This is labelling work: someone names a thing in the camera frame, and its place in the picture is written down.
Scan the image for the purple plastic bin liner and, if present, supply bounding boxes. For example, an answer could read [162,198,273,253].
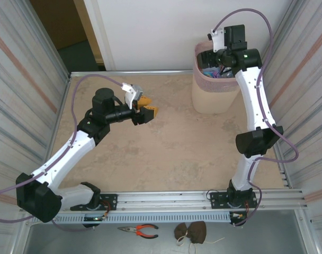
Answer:
[194,42,241,93]

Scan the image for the pink waste basket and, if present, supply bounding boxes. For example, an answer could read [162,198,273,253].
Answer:
[191,42,243,115]

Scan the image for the brown cloth pouch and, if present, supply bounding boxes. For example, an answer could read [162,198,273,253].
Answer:
[187,221,207,244]
[174,222,191,240]

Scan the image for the grey metal shelf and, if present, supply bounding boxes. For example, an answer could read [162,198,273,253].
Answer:
[23,210,319,254]

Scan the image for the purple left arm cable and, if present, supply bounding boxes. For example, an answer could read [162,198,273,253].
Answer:
[0,74,124,232]

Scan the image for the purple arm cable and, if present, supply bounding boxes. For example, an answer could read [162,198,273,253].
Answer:
[213,7,299,228]
[0,74,124,232]

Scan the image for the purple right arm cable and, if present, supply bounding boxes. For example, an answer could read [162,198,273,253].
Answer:
[213,7,299,228]

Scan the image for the wooden door frame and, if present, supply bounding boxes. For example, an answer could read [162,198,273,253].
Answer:
[72,0,117,71]

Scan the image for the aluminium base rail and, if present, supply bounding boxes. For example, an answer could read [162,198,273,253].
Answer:
[55,188,309,212]

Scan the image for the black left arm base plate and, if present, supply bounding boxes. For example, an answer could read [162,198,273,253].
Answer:
[70,194,118,212]

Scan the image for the white slotted cable duct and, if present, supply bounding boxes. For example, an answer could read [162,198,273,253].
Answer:
[53,211,232,224]

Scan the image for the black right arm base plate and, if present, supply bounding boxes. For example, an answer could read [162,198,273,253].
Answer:
[210,190,258,210]

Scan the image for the orange handled pliers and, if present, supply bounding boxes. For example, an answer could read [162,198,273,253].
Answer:
[117,224,159,239]

